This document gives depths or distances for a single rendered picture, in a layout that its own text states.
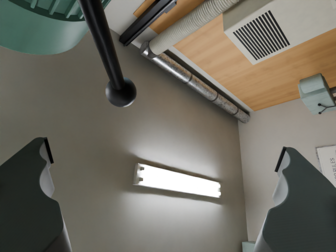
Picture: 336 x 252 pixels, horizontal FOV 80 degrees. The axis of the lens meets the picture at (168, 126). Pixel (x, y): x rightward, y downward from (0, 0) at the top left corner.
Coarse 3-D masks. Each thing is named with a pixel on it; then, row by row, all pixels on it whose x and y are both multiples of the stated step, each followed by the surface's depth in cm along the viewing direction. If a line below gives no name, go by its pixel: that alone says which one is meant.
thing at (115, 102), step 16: (80, 0) 12; (96, 0) 12; (96, 16) 13; (96, 32) 14; (112, 48) 16; (112, 64) 18; (112, 80) 20; (128, 80) 22; (112, 96) 22; (128, 96) 22
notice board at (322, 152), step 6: (318, 150) 250; (324, 150) 246; (330, 150) 242; (318, 156) 248; (324, 156) 244; (330, 156) 240; (318, 162) 247; (324, 162) 242; (330, 162) 238; (324, 168) 241; (330, 168) 236; (324, 174) 239; (330, 174) 235; (330, 180) 233
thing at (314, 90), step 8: (304, 80) 187; (312, 80) 182; (320, 80) 178; (304, 88) 187; (312, 88) 184; (320, 88) 184; (328, 88) 194; (304, 96) 196; (312, 96) 192; (320, 96) 191; (328, 96) 191; (312, 104) 205; (320, 104) 202; (328, 104) 204; (312, 112) 221; (320, 112) 217
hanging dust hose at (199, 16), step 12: (204, 0) 156; (216, 0) 149; (228, 0) 145; (192, 12) 163; (204, 12) 157; (216, 12) 154; (180, 24) 171; (192, 24) 166; (204, 24) 166; (156, 36) 192; (168, 36) 182; (180, 36) 178; (156, 48) 195
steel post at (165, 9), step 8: (160, 0) 159; (168, 0) 159; (176, 0) 158; (152, 8) 166; (160, 8) 165; (168, 8) 165; (144, 16) 173; (152, 16) 173; (136, 24) 181; (144, 24) 180; (128, 32) 190; (136, 32) 188; (120, 40) 199; (128, 40) 196
